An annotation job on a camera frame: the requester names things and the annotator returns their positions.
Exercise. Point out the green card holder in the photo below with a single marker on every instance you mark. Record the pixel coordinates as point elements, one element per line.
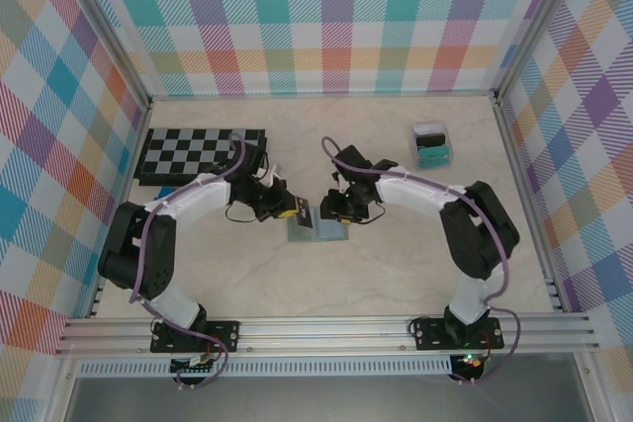
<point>331,231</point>

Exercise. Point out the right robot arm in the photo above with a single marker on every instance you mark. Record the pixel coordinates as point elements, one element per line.
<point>415,194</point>

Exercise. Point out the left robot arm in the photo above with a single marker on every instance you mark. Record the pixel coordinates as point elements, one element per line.
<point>203,197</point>

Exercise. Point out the teal card in box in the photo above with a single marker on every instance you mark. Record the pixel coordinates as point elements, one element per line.
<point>435,155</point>

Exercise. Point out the black card in box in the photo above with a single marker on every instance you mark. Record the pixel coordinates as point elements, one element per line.
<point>430,139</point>

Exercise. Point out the clear plastic card box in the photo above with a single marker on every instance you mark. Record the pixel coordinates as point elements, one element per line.
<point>425,126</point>

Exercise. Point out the black and silver chessboard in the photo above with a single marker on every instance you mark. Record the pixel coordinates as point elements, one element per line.
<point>188,150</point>

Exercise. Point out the blue block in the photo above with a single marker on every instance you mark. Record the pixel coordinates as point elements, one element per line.
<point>165,191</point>

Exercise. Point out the small circuit board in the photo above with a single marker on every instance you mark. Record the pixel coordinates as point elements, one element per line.
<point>198,362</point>

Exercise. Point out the grey metal panel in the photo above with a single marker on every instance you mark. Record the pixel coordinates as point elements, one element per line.
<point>321,402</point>

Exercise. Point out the circuit board with LED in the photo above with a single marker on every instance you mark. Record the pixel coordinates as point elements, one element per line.
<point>470,360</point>

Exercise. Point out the aluminium back rail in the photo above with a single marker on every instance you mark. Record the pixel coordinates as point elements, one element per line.
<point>321,94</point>

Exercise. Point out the long aluminium mounting rail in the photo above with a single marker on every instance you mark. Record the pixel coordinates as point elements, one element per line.
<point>321,333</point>

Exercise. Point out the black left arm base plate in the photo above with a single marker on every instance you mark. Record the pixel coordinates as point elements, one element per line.
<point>225,335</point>

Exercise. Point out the aluminium side rail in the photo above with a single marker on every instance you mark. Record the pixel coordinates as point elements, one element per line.
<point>129,165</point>
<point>527,204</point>

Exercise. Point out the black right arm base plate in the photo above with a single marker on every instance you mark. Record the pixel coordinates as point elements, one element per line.
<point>430,335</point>

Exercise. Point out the aluminium frame post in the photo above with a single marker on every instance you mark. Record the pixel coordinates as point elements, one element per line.
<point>105,22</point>
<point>538,22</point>

